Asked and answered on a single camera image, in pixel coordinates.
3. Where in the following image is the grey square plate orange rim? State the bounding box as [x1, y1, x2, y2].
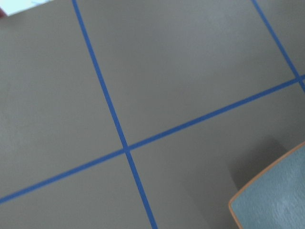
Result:
[228, 143, 305, 229]

